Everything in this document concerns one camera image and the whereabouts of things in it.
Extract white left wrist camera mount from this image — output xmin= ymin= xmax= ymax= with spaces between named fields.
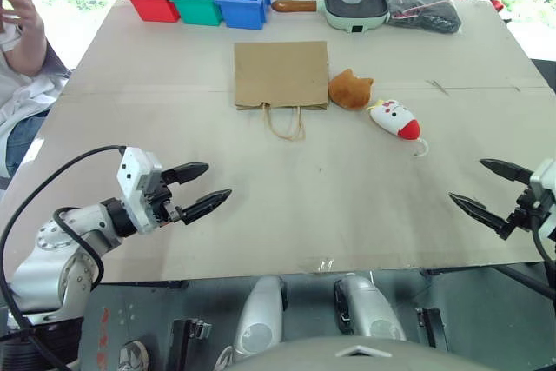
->
xmin=115 ymin=147 xmax=164 ymax=234

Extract person in white shirt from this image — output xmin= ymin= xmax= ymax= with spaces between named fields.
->
xmin=0 ymin=25 xmax=73 ymax=142

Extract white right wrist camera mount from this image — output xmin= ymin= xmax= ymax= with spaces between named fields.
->
xmin=528 ymin=159 xmax=556 ymax=242

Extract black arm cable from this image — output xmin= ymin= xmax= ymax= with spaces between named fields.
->
xmin=533 ymin=222 xmax=556 ymax=264
xmin=0 ymin=144 xmax=128 ymax=371

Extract grey sneaker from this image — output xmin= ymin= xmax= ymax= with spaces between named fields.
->
xmin=117 ymin=340 xmax=149 ymax=371

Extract silver robot right leg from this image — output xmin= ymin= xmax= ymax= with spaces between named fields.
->
xmin=333 ymin=273 xmax=407 ymax=347

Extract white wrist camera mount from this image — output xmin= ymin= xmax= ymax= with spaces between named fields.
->
xmin=528 ymin=159 xmax=556 ymax=242
xmin=115 ymin=147 xmax=164 ymax=234

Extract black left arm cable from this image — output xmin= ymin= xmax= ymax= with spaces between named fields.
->
xmin=0 ymin=144 xmax=128 ymax=371

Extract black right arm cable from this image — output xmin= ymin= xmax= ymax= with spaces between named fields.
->
xmin=533 ymin=222 xmax=556 ymax=264

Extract green electric pan wooden handle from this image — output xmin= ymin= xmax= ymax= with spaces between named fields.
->
xmin=271 ymin=0 xmax=391 ymax=35

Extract brown plush toy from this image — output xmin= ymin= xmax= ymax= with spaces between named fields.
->
xmin=328 ymin=68 xmax=375 ymax=110

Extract brown paper bag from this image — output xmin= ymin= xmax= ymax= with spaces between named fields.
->
xmin=233 ymin=40 xmax=330 ymax=142

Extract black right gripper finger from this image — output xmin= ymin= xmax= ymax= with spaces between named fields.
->
xmin=447 ymin=191 xmax=512 ymax=235
xmin=479 ymin=158 xmax=535 ymax=185

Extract silver robot leg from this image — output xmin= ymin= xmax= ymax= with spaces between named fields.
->
xmin=333 ymin=273 xmax=407 ymax=347
xmin=233 ymin=275 xmax=288 ymax=360

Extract blue plastic bin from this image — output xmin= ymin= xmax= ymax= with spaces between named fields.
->
xmin=214 ymin=0 xmax=274 ymax=31

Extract white red plush mouse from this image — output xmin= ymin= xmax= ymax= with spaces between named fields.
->
xmin=366 ymin=98 xmax=429 ymax=159

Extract black plastic bag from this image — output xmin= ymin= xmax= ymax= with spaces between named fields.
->
xmin=385 ymin=0 xmax=462 ymax=35

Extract bystander blue jeans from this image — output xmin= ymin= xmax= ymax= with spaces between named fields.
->
xmin=3 ymin=109 xmax=50 ymax=177

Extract grey robot torso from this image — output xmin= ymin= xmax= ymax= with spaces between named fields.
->
xmin=225 ymin=335 xmax=481 ymax=371

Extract black ribbed cylinder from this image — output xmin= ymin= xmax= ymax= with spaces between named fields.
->
xmin=0 ymin=317 xmax=83 ymax=371

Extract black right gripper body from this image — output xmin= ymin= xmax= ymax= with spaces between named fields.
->
xmin=499 ymin=188 xmax=545 ymax=242

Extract black table clamp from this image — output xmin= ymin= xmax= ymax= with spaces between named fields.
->
xmin=414 ymin=307 xmax=449 ymax=348
xmin=167 ymin=317 xmax=214 ymax=371

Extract bystander bare hand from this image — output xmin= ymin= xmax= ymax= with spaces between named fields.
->
xmin=0 ymin=0 xmax=47 ymax=42

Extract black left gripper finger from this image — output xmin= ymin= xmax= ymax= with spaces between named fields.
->
xmin=179 ymin=188 xmax=234 ymax=226
xmin=162 ymin=162 xmax=210 ymax=186

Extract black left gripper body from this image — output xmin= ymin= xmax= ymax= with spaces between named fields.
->
xmin=144 ymin=168 xmax=184 ymax=229

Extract silver robot left leg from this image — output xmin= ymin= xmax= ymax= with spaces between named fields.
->
xmin=233 ymin=275 xmax=288 ymax=360

